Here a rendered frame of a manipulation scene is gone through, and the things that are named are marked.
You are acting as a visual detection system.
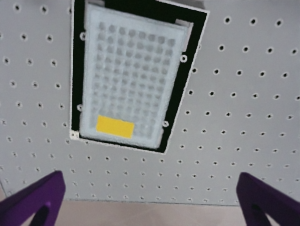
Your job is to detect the clear plastic plate lid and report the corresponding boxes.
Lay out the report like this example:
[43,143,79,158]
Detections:
[80,3,189,148]

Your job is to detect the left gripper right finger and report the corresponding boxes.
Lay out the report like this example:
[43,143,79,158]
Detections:
[236,172,300,226]

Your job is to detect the grey metal base plate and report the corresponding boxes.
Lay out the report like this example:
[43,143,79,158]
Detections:
[0,0,300,207]

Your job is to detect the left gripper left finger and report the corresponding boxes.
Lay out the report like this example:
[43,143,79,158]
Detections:
[0,170,66,226]

